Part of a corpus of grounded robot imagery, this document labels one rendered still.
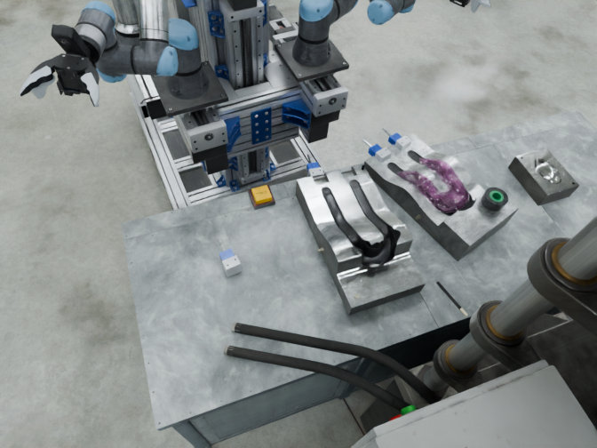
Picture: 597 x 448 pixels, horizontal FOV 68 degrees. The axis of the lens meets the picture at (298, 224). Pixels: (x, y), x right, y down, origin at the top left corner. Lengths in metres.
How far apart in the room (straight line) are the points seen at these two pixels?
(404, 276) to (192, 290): 0.68
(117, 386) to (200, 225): 0.98
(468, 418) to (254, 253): 0.98
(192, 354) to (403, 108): 2.41
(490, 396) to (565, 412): 0.10
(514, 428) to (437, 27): 3.73
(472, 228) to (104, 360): 1.71
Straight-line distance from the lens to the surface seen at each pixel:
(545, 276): 0.77
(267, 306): 1.43
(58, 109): 3.43
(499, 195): 1.67
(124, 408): 2.25
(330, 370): 1.29
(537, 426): 0.75
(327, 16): 1.72
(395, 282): 1.45
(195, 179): 2.49
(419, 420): 0.69
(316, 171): 1.66
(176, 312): 1.45
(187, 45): 1.56
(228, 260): 1.45
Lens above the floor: 2.12
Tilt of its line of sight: 57 degrees down
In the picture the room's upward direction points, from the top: 5 degrees clockwise
